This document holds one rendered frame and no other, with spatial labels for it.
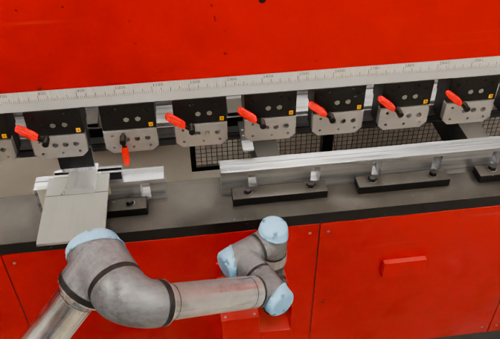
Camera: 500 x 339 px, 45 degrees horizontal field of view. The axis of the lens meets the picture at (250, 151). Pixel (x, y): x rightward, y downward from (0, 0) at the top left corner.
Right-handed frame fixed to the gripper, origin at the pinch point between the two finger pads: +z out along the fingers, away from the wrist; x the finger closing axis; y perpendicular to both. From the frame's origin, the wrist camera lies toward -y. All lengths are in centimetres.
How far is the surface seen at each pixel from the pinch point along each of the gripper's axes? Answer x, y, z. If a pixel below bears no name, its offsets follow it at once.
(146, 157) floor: 47, 155, 86
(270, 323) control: 0.9, -4.0, 2.5
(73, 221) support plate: 53, 18, -25
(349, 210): -27.4, 23.4, -12.2
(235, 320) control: 11.2, -6.0, -4.8
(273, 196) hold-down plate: -4.5, 29.7, -14.5
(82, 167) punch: 52, 39, -25
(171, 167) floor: 33, 144, 86
